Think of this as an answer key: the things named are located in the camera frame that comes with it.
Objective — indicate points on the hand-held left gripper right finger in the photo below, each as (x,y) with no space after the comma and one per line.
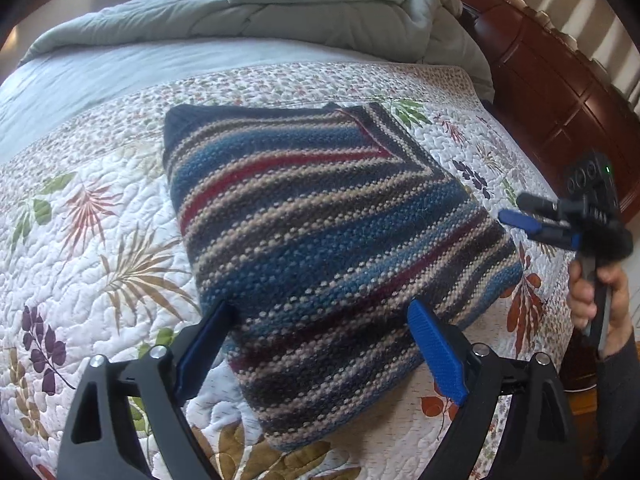
(437,350)

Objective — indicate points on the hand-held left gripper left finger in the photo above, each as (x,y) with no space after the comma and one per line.
(200,345)

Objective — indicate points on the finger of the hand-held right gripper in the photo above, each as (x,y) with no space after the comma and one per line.
(535,202)
(515,219)

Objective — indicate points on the striped knit sweater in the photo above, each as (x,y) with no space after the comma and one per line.
(325,240)

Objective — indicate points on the person's right hand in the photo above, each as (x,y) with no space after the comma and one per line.
(617,305)

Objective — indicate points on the white floral quilt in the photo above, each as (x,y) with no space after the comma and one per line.
(100,240)

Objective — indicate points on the plain cream curtain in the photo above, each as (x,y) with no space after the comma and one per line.
(590,20)

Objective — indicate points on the light blue comforter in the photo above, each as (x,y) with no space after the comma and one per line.
(300,5)

